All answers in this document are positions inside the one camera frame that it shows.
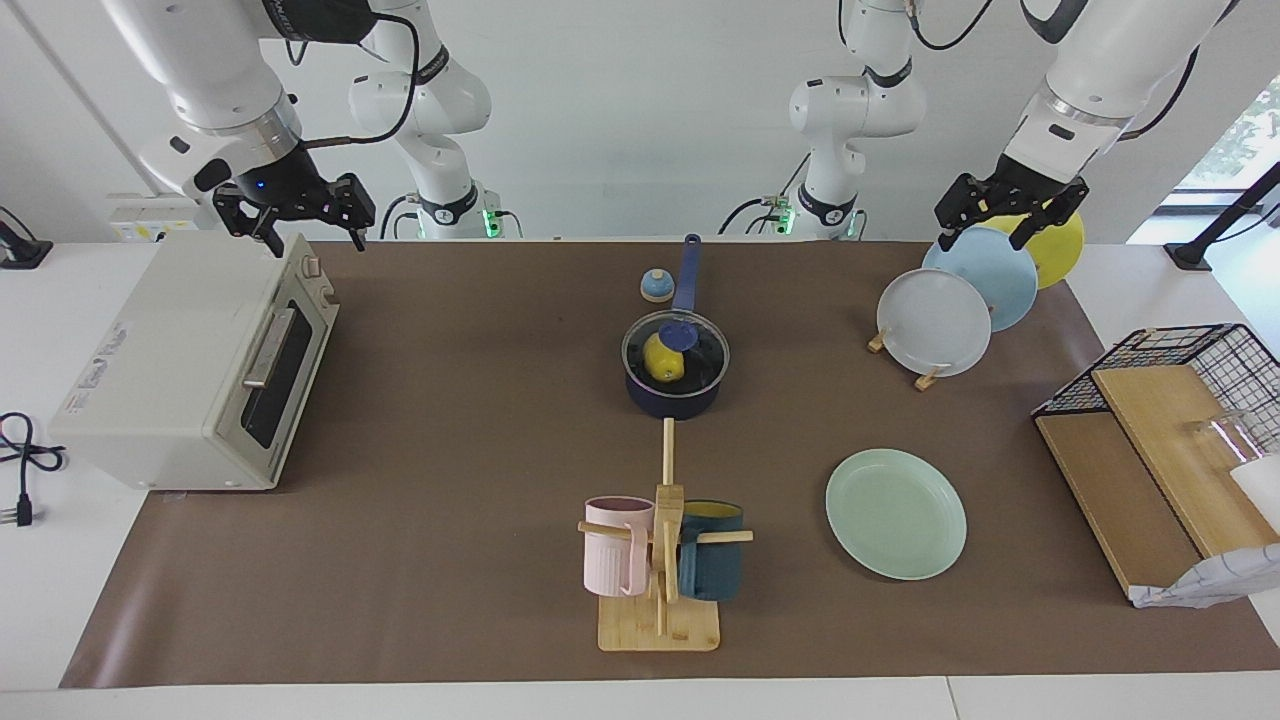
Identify glass lid with blue knob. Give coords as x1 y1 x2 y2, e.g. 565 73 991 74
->
621 310 731 396

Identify yellow plate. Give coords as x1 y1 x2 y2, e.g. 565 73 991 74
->
985 205 1086 291

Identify light blue plate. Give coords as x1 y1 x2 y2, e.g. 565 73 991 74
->
922 226 1040 333

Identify grey plate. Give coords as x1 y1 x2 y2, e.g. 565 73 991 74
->
877 268 993 378

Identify wooden plate rack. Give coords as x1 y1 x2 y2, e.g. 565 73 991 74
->
867 325 951 392

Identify pale green plate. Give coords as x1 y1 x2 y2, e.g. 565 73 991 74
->
826 448 968 581

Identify black clamp stand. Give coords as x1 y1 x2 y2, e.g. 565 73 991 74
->
1165 160 1280 271

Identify cream toaster oven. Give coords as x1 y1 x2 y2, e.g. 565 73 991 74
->
48 232 341 492

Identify light wooden board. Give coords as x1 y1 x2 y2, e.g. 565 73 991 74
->
1092 365 1280 559

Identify dark blue saucepan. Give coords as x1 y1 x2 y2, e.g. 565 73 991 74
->
622 234 731 421

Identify dark wooden board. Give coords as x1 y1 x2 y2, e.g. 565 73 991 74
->
1035 412 1201 601

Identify clear glass cup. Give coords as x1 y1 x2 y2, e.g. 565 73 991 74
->
1185 410 1263 466

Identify brown table mat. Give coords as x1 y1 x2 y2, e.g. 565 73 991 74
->
60 240 1280 689

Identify white cup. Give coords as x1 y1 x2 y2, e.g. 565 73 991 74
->
1230 455 1280 531

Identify white checked cloth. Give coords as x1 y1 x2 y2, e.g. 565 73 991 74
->
1130 543 1280 609

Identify pink ribbed mug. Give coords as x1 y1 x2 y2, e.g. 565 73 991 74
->
584 496 656 598

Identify dark teal mug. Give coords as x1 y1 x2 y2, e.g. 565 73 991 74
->
678 500 746 602

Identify wooden mug tree stand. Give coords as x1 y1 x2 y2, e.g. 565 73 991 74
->
578 418 754 653

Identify black wire basket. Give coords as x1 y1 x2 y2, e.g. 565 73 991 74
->
1032 323 1280 461

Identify black desk mount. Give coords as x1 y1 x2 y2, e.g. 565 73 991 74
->
0 207 53 270

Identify black power cable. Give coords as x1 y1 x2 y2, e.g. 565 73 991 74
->
0 412 67 529

